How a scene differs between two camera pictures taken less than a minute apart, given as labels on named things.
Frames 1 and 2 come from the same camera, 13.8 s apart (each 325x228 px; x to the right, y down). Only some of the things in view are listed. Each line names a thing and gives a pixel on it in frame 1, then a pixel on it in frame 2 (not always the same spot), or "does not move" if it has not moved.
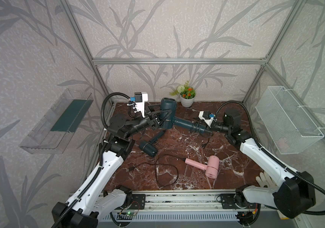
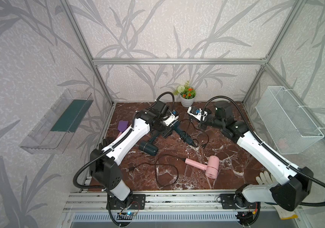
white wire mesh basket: [289, 129] does not move
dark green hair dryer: [170, 103] -> [184, 137]
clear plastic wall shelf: [55, 130] does not move
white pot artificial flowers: [187, 94] does not move
